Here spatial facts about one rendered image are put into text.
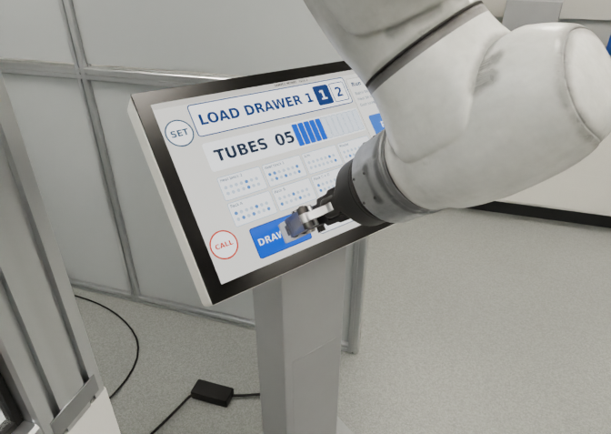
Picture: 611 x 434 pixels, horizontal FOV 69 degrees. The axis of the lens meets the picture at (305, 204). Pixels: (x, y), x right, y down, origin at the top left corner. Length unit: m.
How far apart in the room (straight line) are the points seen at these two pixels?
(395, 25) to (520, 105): 0.10
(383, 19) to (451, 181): 0.12
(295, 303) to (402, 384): 0.97
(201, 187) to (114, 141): 1.18
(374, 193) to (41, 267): 0.30
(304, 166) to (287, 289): 0.25
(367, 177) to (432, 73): 0.12
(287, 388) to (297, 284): 0.27
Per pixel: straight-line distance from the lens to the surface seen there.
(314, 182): 0.71
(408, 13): 0.32
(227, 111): 0.69
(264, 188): 0.67
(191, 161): 0.64
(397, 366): 1.83
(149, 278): 2.07
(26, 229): 0.43
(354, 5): 0.32
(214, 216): 0.63
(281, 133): 0.71
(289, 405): 1.08
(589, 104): 0.31
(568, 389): 1.98
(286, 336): 0.92
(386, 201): 0.40
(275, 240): 0.65
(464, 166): 0.32
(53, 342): 0.49
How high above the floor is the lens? 1.36
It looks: 29 degrees down
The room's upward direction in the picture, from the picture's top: straight up
